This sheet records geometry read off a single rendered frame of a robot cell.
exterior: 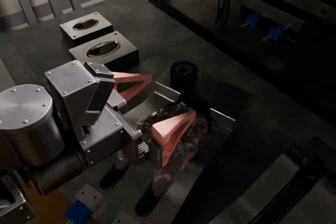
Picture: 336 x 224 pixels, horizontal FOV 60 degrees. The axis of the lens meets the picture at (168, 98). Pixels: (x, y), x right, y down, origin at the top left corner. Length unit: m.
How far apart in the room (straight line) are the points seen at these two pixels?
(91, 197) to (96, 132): 0.38
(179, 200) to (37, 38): 0.92
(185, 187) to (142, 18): 0.87
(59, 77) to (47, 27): 1.10
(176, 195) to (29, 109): 0.47
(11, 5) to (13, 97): 2.78
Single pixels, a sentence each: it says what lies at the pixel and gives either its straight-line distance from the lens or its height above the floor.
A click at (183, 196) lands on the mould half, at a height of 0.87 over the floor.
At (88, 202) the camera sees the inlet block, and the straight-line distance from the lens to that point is 0.69.
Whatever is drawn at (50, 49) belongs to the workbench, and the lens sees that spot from 1.25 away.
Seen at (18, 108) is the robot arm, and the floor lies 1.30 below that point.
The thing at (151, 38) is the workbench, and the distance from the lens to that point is 1.23.
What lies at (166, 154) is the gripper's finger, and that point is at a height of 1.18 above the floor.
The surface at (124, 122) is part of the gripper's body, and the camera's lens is 0.34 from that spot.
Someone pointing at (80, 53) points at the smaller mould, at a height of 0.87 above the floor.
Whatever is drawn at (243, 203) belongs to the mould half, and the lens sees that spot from 0.69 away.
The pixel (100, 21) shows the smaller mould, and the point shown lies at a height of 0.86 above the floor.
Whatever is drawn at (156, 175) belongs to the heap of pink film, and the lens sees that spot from 0.70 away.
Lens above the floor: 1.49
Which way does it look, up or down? 46 degrees down
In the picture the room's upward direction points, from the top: straight up
